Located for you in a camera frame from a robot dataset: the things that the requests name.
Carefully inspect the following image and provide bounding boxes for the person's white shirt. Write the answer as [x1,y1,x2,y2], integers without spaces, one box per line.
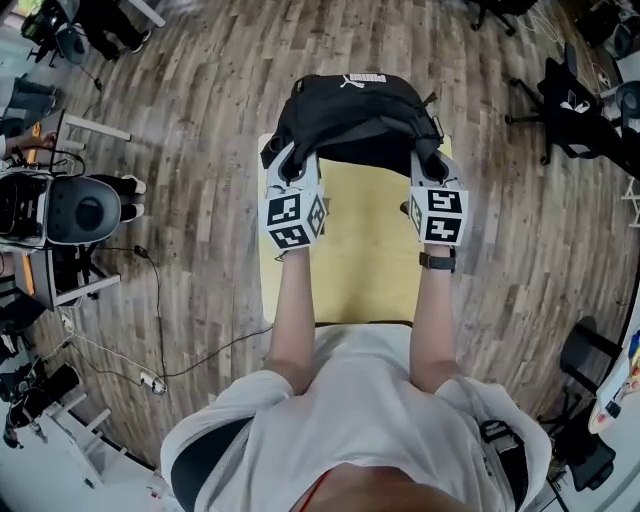
[159,323,554,512]

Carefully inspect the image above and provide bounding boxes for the person's right forearm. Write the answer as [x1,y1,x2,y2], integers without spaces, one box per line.
[406,243,464,397]

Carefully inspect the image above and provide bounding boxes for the small white table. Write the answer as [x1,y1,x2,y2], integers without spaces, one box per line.
[43,108,134,152]

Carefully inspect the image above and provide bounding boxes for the black floor cable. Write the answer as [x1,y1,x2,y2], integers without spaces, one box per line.
[101,243,272,392]

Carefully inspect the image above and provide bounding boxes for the black wristwatch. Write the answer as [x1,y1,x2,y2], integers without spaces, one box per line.
[418,247,458,274]

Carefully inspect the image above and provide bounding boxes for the black shoulder harness strap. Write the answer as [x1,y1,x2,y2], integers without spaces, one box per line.
[170,416,257,512]
[478,418,532,507]

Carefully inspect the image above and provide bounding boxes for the white desk with clutter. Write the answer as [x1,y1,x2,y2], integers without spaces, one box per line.
[585,299,640,451]

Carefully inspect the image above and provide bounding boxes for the black backpack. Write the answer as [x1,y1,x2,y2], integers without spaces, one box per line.
[273,73,447,179]

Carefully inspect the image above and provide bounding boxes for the white power strip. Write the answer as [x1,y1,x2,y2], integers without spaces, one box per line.
[138,371,169,395]

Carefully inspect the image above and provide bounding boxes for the person's left forearm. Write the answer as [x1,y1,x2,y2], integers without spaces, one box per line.
[266,246,322,397]

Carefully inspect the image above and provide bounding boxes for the yellow table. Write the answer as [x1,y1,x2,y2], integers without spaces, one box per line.
[257,132,459,327]

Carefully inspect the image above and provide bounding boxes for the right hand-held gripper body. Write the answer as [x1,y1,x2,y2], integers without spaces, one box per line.
[407,151,471,248]

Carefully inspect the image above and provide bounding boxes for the grey side table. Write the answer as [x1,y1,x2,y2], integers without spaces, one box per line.
[19,245,122,311]

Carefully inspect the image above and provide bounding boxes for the black office chair with garment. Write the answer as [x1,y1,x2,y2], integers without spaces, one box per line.
[503,41,640,172]

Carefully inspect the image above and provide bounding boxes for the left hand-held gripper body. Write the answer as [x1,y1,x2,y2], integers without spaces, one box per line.
[257,142,329,251]

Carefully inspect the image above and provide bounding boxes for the grey rounded helmet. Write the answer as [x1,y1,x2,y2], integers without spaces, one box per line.
[47,175,123,246]

